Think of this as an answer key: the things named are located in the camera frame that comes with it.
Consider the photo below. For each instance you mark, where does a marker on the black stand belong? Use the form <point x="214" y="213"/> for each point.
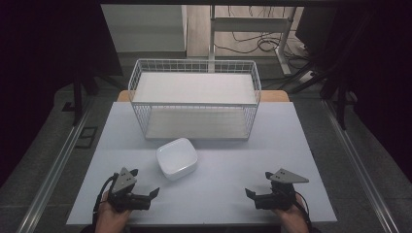
<point x="340" y="103"/>
<point x="77" y="97"/>

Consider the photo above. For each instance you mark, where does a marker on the black floor frame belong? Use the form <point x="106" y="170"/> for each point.
<point x="86" y="137"/>

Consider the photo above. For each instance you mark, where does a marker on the black floor plate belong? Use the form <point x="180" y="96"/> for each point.
<point x="68" y="106"/>

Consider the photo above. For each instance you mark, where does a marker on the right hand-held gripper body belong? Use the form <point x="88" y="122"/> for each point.
<point x="278" y="197"/>

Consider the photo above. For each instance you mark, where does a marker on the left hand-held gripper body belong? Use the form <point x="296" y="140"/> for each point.
<point x="124" y="182"/>

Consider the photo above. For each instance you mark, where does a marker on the white square bowl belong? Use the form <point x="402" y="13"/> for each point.
<point x="177" y="158"/>

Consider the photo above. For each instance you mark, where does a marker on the white cabinet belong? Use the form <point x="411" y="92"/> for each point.
<point x="145" y="29"/>

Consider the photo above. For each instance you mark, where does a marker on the white power strip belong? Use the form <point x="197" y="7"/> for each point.
<point x="306" y="76"/>

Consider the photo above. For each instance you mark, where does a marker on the white metal desk frame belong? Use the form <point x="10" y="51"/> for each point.
<point x="249" y="24"/>

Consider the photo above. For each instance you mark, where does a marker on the person's left hand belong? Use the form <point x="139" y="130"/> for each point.
<point x="110" y="217"/>

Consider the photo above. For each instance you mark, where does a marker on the person's right hand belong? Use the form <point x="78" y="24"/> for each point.
<point x="292" y="216"/>

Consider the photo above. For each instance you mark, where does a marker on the metal floor rail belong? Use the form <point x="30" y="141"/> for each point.
<point x="55" y="165"/>
<point x="359" y="165"/>

